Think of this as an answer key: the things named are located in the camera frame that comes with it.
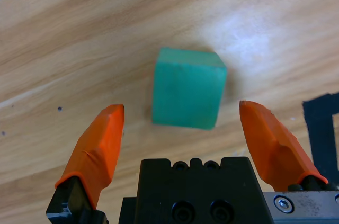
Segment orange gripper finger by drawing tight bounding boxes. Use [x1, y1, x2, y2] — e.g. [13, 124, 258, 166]
[46, 103, 125, 224]
[239, 100, 332, 192]

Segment green cube block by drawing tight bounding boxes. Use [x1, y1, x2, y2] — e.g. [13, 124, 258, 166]
[151, 47, 228, 131]

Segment black tape square outline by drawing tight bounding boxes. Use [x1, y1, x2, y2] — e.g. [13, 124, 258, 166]
[302, 93, 339, 180]

